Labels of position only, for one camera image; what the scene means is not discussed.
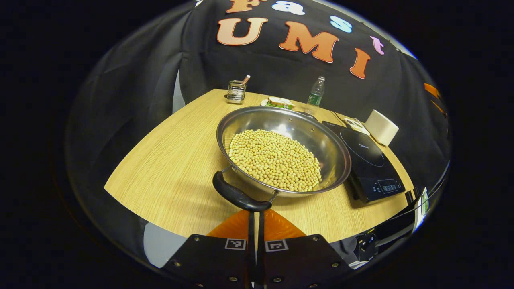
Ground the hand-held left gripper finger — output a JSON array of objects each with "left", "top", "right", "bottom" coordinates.
[
  {"left": 257, "top": 209, "right": 356, "bottom": 289},
  {"left": 163, "top": 209, "right": 256, "bottom": 289}
]

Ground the clear water bottle green label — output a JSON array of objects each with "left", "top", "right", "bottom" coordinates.
[{"left": 307, "top": 76, "right": 326, "bottom": 109}]

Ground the white toaster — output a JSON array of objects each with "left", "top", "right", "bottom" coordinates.
[{"left": 365, "top": 109, "right": 400, "bottom": 147}]

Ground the sandwich with lettuce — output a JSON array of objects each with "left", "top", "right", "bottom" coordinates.
[{"left": 261, "top": 96, "right": 296, "bottom": 110}]

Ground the white divided dish with grains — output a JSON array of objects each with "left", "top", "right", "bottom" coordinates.
[{"left": 344, "top": 117, "right": 370, "bottom": 135}]

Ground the pile of soybeans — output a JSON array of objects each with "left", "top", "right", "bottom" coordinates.
[{"left": 228, "top": 129, "right": 322, "bottom": 192}]

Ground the metal mesh holder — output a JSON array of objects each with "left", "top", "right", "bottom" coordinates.
[{"left": 226, "top": 79, "right": 247, "bottom": 104}]

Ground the black induction cooktop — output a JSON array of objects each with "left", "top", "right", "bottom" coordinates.
[{"left": 321, "top": 120, "right": 406, "bottom": 204}]

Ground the steel pot with black handles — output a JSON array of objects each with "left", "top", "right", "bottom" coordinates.
[{"left": 212, "top": 105, "right": 352, "bottom": 212}]

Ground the black backdrop cloth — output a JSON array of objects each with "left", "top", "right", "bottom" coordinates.
[{"left": 66, "top": 0, "right": 450, "bottom": 257}]

